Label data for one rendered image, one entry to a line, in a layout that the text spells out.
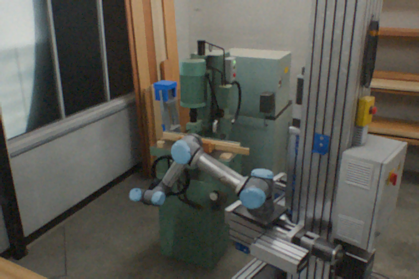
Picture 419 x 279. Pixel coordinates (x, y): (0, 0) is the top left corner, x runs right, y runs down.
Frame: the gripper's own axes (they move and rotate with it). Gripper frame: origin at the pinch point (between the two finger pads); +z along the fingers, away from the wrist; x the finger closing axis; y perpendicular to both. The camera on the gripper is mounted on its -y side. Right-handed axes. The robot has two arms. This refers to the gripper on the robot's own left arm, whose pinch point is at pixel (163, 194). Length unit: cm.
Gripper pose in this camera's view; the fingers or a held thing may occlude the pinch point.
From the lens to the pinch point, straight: 260.6
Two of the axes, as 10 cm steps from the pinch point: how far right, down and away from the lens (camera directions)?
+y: -2.1, 9.7, -1.2
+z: 3.7, 1.9, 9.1
